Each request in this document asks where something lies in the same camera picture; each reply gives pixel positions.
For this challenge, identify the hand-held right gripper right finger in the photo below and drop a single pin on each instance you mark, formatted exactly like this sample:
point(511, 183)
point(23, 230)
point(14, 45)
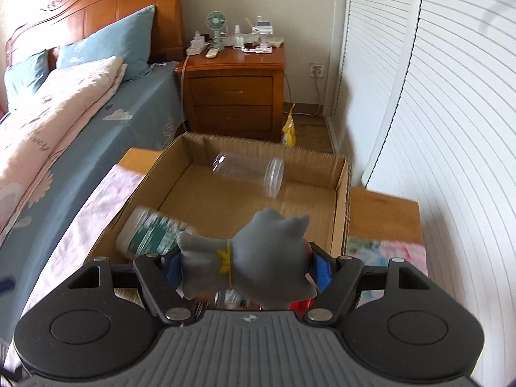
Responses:
point(322, 268)

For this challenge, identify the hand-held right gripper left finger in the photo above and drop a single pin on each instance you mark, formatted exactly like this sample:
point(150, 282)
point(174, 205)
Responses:
point(174, 270)

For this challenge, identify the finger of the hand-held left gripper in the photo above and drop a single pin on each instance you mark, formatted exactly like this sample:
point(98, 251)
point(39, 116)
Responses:
point(6, 284)

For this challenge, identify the red toy car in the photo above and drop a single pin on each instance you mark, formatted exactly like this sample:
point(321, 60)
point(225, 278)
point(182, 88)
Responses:
point(301, 305)

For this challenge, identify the white jar with green label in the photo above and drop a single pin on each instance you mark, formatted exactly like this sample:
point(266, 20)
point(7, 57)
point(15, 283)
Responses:
point(149, 234)

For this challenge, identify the grey cat toy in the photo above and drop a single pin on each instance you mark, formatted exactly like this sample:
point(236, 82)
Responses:
point(250, 258)

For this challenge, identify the brown cardboard box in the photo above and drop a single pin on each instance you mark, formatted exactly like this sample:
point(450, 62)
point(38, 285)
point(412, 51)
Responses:
point(225, 193)

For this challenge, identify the clear plastic jar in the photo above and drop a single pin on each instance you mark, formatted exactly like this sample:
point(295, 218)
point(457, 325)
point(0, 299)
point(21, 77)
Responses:
point(246, 169)

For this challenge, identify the pink floral cloth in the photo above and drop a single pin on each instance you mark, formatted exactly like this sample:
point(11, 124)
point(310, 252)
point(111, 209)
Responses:
point(80, 225)

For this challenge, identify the yellow bag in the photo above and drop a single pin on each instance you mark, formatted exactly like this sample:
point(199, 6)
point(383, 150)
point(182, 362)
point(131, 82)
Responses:
point(289, 129)

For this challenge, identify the grey-blue bed sheet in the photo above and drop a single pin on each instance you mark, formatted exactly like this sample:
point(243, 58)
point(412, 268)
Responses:
point(121, 137)

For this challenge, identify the pink floral quilt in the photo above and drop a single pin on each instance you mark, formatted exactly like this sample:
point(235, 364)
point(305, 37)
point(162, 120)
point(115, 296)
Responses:
point(52, 129)

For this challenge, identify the wide white louvred door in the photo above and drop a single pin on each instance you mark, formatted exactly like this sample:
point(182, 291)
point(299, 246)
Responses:
point(463, 149)

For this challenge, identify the wooden nightstand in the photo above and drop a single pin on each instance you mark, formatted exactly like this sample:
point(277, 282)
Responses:
point(234, 88)

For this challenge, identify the small blue pillow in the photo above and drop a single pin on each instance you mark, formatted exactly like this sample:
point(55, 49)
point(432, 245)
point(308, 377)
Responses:
point(26, 78)

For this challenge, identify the narrow white louvred door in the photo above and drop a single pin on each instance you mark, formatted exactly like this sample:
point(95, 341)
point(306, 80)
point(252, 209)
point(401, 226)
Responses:
point(379, 68)

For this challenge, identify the white remote control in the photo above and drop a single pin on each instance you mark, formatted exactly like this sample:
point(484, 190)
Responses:
point(212, 53)

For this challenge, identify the white power strip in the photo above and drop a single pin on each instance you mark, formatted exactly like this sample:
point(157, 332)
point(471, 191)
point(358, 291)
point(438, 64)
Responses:
point(197, 46)

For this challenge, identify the large blue pillow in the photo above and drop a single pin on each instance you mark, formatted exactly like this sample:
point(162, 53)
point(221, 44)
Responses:
point(121, 40)

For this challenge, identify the clear spray bottle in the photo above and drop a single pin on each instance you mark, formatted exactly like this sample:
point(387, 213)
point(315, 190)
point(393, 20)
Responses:
point(239, 38)

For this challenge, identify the clear phone stand with device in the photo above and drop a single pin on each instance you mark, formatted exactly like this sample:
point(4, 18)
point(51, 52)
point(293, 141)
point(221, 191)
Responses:
point(263, 28)

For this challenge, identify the small green desk fan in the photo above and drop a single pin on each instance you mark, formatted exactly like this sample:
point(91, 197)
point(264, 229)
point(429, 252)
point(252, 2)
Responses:
point(215, 22)

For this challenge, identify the wooden bed headboard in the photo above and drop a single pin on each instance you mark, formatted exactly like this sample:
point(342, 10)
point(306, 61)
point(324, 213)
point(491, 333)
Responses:
point(100, 4)

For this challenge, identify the low white wall socket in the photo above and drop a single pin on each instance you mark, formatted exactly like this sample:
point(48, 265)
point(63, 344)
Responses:
point(316, 69)

